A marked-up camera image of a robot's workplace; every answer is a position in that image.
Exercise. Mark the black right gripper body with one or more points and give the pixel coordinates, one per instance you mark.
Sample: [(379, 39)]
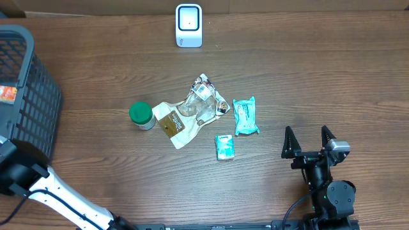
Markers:
[(305, 160)]

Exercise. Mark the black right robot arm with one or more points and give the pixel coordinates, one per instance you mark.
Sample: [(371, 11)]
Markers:
[(332, 201)]

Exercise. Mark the green Kleenex tissue pack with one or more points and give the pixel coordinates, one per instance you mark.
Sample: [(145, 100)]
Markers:
[(224, 147)]

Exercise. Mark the green lid jar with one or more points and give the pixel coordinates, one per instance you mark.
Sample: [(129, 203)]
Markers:
[(142, 116)]

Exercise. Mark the dried mushroom pouch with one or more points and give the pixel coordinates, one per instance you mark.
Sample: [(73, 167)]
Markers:
[(182, 121)]

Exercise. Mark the teal wet wipes pack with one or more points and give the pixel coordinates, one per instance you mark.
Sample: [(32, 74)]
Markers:
[(245, 116)]

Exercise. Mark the orange Kleenex tissue pack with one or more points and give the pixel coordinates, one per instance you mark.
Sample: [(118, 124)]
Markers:
[(8, 94)]

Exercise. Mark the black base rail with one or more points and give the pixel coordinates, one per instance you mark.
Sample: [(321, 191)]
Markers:
[(273, 225)]

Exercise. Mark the dark plastic mesh basket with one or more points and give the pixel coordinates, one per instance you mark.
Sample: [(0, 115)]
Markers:
[(34, 115)]

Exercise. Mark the white barcode scanner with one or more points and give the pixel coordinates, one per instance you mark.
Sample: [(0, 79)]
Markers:
[(189, 25)]

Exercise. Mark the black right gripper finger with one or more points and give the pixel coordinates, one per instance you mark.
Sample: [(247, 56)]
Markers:
[(291, 147), (326, 135)]

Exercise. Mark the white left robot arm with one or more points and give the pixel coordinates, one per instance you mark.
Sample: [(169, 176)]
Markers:
[(25, 171)]

